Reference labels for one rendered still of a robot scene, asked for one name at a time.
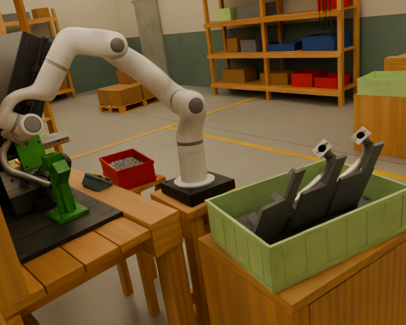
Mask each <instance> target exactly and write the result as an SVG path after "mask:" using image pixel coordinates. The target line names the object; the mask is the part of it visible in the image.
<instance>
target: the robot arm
mask: <svg viewBox="0 0 406 325"><path fill-rule="evenodd" d="M76 55H88V56H94V57H102V58H103V59H105V60H106V61H107V62H109V63H110V64H112V65H113V66H115V67H116V68H118V69H119V70H121V71H123V72H124V73H125V74H127V75H129V76H130V77H132V78H134V80H136V81H137V82H139V83H140V84H141V85H143V86H144V87H146V88H147V89H148V90H149V91H151V92H152V93H153V94H154V95H155V96H156V97H157V98H158V99H159V100H160V101H161V102H162V103H163V104H164V105H165V106H166V107H167V108H168V109H170V110H171V111H172V112H173V113H175V114H177V115H179V117H180V121H179V127H178V129H177V132H176V138H177V148H178V155H179V164H180V174H181V176H180V177H177V178H176V179H175V180H174V184H175V186H177V187H179V188H200V187H203V186H207V185H209V184H211V183H213V182H214V181H215V176H214V175H212V174H210V173H209V170H208V168H206V160H205V153H204V140H203V134H202V129H203V125H204V121H205V119H206V113H207V108H206V102H205V99H204V98H203V96H202V95H201V94H200V93H198V92H196V91H194V90H188V89H185V88H183V87H181V86H180V85H178V84H177V83H176V82H175V81H173V80H172V79H171V78H170V77H169V76H168V75H167V74H166V73H165V72H163V71H162V70H161V69H160V68H159V67H158V66H157V65H155V64H154V63H152V62H151V61H150V60H149V59H147V58H146V57H144V56H143V55H141V54H140V53H138V52H136V51H135V50H133V49H131V48H130V47H128V42H127V40H126V38H125V37H124V36H123V35H122V34H120V33H118V32H114V31H110V30H102V29H93V28H79V27H68V28H64V29H62V30H61V31H60V32H59V33H58V34H57V35H56V37H55V39H54V41H53V43H52V45H51V47H50V49H49V51H48V54H47V56H46V58H45V60H44V63H43V65H42V67H41V69H40V71H39V73H38V75H37V78H36V80H35V82H34V84H33V85H31V86H29V87H26V88H22V89H18V90H16V91H14V92H12V93H10V94H9V95H7V96H6V97H5V98H4V100H3V102H2V103H1V105H0V133H1V136H3V137H2V138H3V141H5V140H6V139H8V140H11V141H13V143H12V145H14V144H19V145H21V146H24V145H27V146H28V144H29V142H28V141H29V140H30V139H32V138H33V137H35V136H37V135H39V134H40V133H41V132H42V131H43V128H44V123H43V120H42V119H41V118H40V117H39V116H38V115H36V114H33V113H28V114H26V115H21V114H19V113H16V112H14V111H13V109H14V107H15V106H16V104H17V103H19V102H21V101H24V100H27V99H36V100H40V101H47V102H50V101H53V100H54V98H55V96H56V95H57V92H58V91H59V89H60V87H61V85H62V83H63V81H64V78H65V77H66V74H67V72H68V70H69V68H70V66H71V64H72V62H73V59H74V57H75V56H76Z"/></svg>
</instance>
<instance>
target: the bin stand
mask: <svg viewBox="0 0 406 325"><path fill-rule="evenodd" d="M155 176H157V179H156V181H154V182H151V183H148V184H145V185H142V186H139V187H136V188H133V189H130V190H129V191H131V192H133V193H136V194H139V195H141V192H142V191H144V190H147V189H148V188H151V187H153V186H156V188H154V189H155V191H157V190H160V189H161V186H160V183H161V182H164V181H166V177H165V176H162V175H159V174H155ZM136 256H137V262H138V265H139V271H140V276H141V279H142V285H143V288H144V294H145V297H146V302H147V306H148V311H149V313H150V314H152V315H153V316H154V315H156V314H157V313H158V312H160V310H159V304H158V300H157V294H156V291H155V285H154V281H153V280H154V279H156V278H157V277H158V275H157V269H156V265H155V259H154V256H153V255H152V254H150V253H148V252H146V251H144V250H141V251H139V252H137V253H136ZM117 269H118V272H119V277H120V281H121V286H122V290H123V294H125V295H126V296H127V297H128V296H129V295H131V294H132V293H133V288H132V284H131V279H130V274H129V271H128V265H127V262H126V259H125V260H123V261H122V262H120V263H118V264H117Z"/></svg>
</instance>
